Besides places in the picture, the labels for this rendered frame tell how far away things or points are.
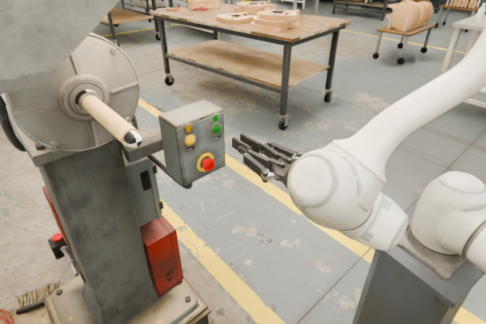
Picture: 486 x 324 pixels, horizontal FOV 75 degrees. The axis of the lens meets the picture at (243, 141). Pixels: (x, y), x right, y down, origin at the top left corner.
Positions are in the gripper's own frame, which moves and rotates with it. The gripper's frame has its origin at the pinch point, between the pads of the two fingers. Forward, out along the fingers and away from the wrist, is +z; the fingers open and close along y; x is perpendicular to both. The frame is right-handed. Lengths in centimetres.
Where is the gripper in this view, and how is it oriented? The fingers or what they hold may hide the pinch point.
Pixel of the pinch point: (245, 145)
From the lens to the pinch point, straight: 83.3
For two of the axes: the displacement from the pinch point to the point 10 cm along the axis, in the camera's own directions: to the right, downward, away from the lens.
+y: 7.5, -3.4, 5.7
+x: 0.0, -8.6, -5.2
